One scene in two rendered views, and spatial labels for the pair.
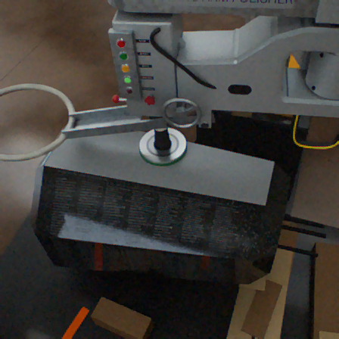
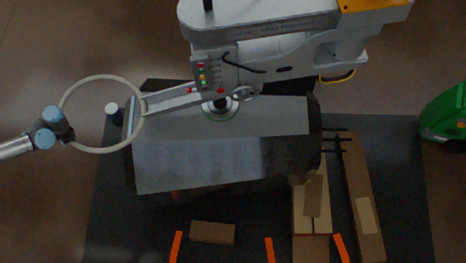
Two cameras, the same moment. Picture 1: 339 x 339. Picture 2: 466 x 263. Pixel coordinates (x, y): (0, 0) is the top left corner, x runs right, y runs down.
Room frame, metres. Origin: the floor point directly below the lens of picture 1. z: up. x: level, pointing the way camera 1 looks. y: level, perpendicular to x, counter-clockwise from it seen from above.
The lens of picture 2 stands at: (0.12, 0.34, 3.17)
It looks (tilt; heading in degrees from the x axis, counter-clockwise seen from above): 66 degrees down; 343
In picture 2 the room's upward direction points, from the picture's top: 5 degrees counter-clockwise
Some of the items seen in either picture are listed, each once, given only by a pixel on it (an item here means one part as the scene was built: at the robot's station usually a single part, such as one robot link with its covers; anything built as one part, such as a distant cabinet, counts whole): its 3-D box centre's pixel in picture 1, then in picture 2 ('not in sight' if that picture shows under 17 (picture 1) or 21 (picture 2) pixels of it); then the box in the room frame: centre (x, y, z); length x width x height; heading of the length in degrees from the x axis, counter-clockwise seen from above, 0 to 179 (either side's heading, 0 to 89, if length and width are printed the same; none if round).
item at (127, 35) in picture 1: (126, 66); (202, 74); (1.21, 0.11, 1.37); 0.08 x 0.03 x 0.28; 77
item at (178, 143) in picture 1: (163, 144); (220, 102); (1.30, 0.02, 0.84); 0.21 x 0.21 x 0.01
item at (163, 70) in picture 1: (174, 60); (230, 55); (1.28, -0.06, 1.32); 0.36 x 0.22 x 0.45; 77
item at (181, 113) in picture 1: (182, 107); (243, 87); (1.16, -0.07, 1.19); 0.15 x 0.10 x 0.15; 77
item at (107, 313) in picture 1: (122, 321); (212, 232); (0.78, 0.32, 0.07); 0.30 x 0.12 x 0.12; 61
